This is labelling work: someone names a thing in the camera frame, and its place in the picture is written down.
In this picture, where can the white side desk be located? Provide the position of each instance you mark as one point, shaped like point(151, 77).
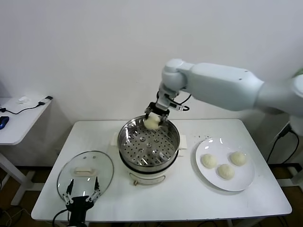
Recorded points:
point(21, 127)

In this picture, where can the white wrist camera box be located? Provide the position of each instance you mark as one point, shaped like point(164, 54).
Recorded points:
point(176, 106)

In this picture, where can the white steamed baozi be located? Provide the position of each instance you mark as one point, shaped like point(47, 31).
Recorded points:
point(237, 158)
point(209, 161)
point(226, 171)
point(151, 123)

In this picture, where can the pale green appliance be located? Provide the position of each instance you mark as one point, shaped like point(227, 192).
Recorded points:
point(299, 71)

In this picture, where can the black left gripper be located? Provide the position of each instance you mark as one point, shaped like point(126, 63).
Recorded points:
point(79, 205)

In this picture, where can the stainless steel steamer basket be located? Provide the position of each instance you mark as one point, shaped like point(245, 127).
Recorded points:
point(146, 146)

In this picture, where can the steel steamer pot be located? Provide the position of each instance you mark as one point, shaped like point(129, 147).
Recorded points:
point(146, 177)

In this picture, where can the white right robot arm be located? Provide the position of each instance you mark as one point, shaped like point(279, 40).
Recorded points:
point(225, 87)

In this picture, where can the glass pot lid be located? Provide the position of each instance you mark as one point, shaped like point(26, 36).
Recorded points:
point(82, 160)

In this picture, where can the crumpled white tissue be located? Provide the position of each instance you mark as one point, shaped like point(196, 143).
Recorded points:
point(23, 100)

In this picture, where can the blue computer mouse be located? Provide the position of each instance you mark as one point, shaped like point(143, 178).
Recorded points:
point(3, 122)

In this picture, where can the white round plate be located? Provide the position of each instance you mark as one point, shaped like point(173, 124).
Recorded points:
point(225, 186)

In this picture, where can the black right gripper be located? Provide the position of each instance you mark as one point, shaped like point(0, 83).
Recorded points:
point(163, 101)

